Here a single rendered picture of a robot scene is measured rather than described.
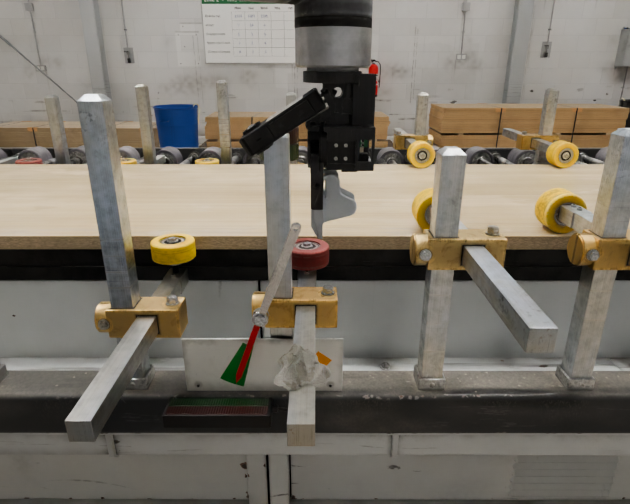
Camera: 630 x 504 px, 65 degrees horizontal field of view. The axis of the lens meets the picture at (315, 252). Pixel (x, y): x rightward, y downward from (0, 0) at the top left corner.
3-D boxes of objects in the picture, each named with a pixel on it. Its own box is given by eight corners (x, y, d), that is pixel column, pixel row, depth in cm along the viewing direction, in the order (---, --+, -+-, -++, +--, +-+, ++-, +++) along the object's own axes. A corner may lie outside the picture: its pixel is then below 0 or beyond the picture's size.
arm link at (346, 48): (293, 26, 53) (296, 31, 62) (293, 74, 55) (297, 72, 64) (376, 26, 53) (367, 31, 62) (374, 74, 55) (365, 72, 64)
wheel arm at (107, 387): (98, 448, 56) (91, 417, 54) (68, 448, 56) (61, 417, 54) (189, 285, 97) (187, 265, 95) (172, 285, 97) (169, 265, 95)
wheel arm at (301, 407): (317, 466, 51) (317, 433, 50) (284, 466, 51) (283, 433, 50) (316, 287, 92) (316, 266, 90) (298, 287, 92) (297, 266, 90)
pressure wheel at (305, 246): (329, 309, 89) (329, 250, 85) (284, 309, 89) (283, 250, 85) (328, 290, 96) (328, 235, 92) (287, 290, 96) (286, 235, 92)
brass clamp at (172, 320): (180, 340, 78) (176, 312, 76) (95, 340, 78) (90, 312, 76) (189, 321, 84) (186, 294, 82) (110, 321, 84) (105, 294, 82)
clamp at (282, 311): (337, 328, 78) (337, 300, 76) (252, 328, 78) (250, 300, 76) (336, 311, 83) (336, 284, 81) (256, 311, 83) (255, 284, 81)
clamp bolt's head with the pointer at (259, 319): (242, 391, 80) (270, 316, 75) (227, 386, 80) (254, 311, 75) (243, 384, 82) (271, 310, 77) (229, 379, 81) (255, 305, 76)
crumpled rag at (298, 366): (331, 391, 56) (332, 374, 56) (272, 391, 56) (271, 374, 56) (329, 349, 65) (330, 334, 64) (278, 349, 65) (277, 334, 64)
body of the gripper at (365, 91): (373, 177, 60) (378, 71, 55) (302, 177, 60) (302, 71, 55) (367, 164, 67) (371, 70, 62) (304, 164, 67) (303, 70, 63)
